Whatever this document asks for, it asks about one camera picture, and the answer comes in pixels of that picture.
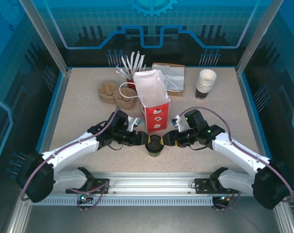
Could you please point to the red straw holder cup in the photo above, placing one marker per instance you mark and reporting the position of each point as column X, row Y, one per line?
column 130, row 80

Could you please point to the aluminium frame post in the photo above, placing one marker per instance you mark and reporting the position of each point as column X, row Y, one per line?
column 48, row 38
column 257, row 36

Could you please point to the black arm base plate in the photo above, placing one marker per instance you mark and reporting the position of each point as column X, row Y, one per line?
column 201, row 187
column 101, row 185

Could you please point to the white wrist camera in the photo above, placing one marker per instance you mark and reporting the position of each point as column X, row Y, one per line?
column 178, row 123
column 133, row 123

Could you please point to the stack of paper cups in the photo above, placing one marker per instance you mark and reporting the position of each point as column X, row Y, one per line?
column 205, row 85

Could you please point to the bent white wrapped straw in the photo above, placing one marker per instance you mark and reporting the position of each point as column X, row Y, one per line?
column 122, row 70

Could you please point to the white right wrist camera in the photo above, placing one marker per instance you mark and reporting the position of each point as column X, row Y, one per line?
column 178, row 123

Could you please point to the small LED circuit board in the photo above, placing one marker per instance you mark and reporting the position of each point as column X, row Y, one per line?
column 84, row 197
column 225, row 198

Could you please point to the beige pulp cup carrier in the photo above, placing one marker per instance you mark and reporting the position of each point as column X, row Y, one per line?
column 108, row 88

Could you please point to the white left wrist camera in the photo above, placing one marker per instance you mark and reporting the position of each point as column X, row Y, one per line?
column 133, row 123

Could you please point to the aluminium frame beam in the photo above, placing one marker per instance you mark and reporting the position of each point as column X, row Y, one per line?
column 149, row 184

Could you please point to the stack of white napkins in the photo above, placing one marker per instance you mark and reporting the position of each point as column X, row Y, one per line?
column 173, row 72

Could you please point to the black plastic cup lid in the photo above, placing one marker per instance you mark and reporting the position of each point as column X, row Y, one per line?
column 154, row 142

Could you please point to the brown cardboard napkin box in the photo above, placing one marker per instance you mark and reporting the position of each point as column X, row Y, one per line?
column 178, row 93

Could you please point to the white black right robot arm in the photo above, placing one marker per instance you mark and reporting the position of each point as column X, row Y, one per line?
column 239, row 150

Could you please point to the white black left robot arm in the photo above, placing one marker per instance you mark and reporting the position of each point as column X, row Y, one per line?
column 71, row 148

